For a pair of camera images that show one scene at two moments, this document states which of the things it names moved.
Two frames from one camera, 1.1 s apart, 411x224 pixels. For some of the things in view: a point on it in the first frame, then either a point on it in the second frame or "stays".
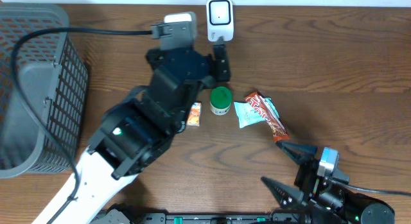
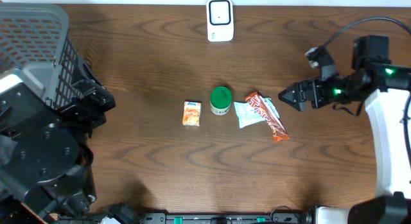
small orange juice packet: (194, 114) stays
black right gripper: (307, 180) to (302, 86)
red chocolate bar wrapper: (262, 106) stays
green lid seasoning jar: (221, 98) stays
